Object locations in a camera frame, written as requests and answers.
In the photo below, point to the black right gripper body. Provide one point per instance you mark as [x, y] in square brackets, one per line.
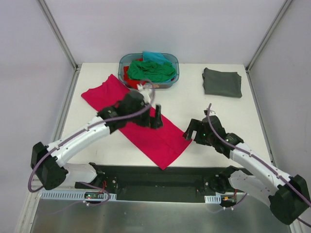
[196, 132]

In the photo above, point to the right white cable duct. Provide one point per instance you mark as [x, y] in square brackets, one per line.
[216, 199]

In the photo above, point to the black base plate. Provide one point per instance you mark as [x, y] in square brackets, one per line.
[174, 184]

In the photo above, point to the right aluminium frame post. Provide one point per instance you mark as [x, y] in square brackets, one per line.
[273, 26]

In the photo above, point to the teal t shirt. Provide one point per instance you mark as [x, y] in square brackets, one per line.
[154, 57]

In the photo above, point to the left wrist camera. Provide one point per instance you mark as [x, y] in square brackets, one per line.
[146, 92]

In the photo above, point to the blue plastic laundry bin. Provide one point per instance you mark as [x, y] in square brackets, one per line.
[129, 58]

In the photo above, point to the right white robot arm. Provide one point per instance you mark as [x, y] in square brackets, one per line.
[287, 196]

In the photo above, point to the left aluminium frame post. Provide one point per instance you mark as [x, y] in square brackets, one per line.
[57, 33]

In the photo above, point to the folded grey t shirt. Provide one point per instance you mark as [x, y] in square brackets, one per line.
[226, 84]

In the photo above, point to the green t shirt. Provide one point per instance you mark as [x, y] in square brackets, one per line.
[140, 70]

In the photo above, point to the white cable duct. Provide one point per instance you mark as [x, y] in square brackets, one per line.
[216, 199]
[77, 195]

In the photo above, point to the aluminium frame post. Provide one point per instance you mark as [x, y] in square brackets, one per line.
[57, 33]
[273, 26]

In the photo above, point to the left white cable duct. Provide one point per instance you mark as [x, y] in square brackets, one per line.
[77, 195]

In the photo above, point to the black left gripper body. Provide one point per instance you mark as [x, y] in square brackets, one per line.
[150, 119]

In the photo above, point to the magenta pink t shirt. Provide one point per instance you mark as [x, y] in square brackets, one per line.
[163, 146]

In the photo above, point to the dark red t shirt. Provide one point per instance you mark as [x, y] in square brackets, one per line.
[133, 83]

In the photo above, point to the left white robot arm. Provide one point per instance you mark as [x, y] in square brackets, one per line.
[50, 163]

